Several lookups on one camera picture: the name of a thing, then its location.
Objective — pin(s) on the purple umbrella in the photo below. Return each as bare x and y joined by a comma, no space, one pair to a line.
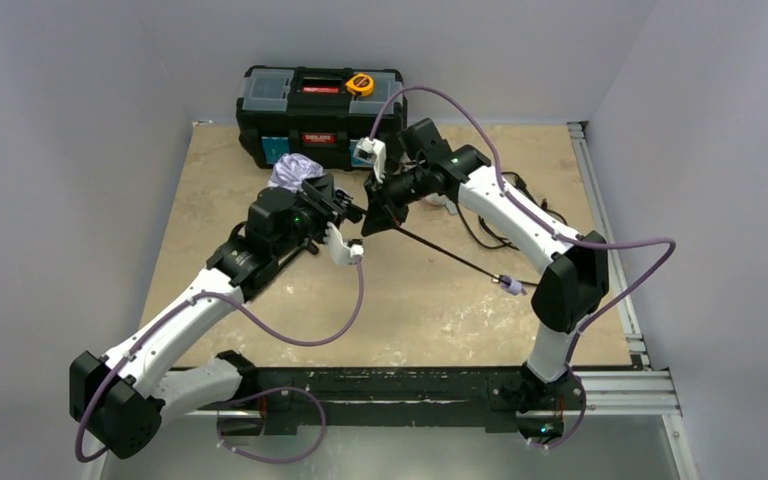
292,169

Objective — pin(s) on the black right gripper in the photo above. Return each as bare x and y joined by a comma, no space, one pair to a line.
388,195

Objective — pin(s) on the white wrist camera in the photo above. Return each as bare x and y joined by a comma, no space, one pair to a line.
344,252
373,152

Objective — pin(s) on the yellow tape measure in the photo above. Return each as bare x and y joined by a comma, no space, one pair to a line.
361,85

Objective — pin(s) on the black plastic toolbox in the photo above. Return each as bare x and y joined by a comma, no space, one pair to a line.
282,110

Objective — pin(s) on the pink umbrella case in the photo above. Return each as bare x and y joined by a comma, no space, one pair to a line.
438,200

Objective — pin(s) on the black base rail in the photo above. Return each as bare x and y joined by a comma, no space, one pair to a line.
496,399

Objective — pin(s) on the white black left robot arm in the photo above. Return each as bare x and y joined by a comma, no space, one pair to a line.
124,396

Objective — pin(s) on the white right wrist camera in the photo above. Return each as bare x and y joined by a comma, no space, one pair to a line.
373,152

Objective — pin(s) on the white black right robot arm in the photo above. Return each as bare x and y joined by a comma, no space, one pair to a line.
573,268

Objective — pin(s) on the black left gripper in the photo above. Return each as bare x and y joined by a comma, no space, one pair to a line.
321,201

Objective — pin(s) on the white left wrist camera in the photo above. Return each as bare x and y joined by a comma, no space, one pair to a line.
344,252

